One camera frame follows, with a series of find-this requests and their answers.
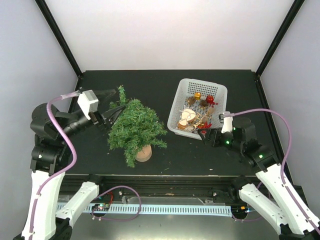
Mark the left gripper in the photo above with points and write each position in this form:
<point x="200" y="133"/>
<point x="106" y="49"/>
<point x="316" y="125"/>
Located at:
<point x="98" y="119"/>

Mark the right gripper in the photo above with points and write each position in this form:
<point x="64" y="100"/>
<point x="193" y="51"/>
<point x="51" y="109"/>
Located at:
<point x="209" y="132"/>

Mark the white plastic mesh basket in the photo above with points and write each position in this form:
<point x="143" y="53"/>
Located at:
<point x="187" y="88"/>

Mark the small green christmas tree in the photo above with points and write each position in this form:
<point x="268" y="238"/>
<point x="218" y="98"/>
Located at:
<point x="138" y="126"/>

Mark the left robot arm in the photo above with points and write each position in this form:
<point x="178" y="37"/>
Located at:
<point x="54" y="154"/>

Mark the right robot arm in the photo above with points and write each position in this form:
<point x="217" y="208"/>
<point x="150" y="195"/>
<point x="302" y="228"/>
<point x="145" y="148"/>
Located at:
<point x="287" y="213"/>

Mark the gold merry christmas sign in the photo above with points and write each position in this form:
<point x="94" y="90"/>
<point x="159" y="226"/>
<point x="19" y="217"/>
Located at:
<point x="198" y="121"/>

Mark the red glitter star ornament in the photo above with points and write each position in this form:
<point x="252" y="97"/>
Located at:
<point x="203" y="126"/>

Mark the white snowflake ornament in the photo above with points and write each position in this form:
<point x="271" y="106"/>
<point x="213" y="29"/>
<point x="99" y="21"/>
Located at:
<point x="190" y="128"/>

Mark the burlap bow ornament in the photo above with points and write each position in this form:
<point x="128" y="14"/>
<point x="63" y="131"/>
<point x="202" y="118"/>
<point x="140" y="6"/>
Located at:
<point x="210" y="112"/>

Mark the brown pine cone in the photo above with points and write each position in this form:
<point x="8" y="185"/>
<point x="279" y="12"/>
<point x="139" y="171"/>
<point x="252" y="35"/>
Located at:
<point x="203" y="103"/>
<point x="191" y="100"/>

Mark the red gift box ornament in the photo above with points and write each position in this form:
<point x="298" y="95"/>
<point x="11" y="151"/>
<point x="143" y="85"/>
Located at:
<point x="211" y="100"/>

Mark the gold gift box ornament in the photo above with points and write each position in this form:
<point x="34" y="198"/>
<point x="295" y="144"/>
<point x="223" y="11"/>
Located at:
<point x="197" y="96"/>

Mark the small circuit board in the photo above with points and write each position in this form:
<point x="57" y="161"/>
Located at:
<point x="104" y="207"/>

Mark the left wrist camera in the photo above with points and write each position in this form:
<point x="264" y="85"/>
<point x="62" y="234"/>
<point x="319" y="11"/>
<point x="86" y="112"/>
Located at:
<point x="88" y="102"/>

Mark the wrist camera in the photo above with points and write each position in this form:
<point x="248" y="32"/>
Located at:
<point x="226" y="119"/>
<point x="88" y="102"/>

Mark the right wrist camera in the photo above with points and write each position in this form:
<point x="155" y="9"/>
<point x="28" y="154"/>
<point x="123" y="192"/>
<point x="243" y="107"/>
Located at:
<point x="226" y="119"/>

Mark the black front rail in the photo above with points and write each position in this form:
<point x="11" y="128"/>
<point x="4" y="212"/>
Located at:
<point x="213" y="188"/>

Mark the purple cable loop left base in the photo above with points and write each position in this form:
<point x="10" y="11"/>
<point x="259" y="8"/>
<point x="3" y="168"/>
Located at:
<point x="117" y="208"/>

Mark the white slotted cable duct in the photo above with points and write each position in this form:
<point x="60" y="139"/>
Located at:
<point x="190" y="210"/>

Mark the black frame post left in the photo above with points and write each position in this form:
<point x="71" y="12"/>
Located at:
<point x="48" y="16"/>

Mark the black frame post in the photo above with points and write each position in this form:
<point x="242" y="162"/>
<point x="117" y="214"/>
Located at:
<point x="280" y="34"/>
<point x="48" y="16"/>

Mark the black frame post right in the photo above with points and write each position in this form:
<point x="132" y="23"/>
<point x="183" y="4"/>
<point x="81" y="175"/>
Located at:
<point x="280" y="34"/>

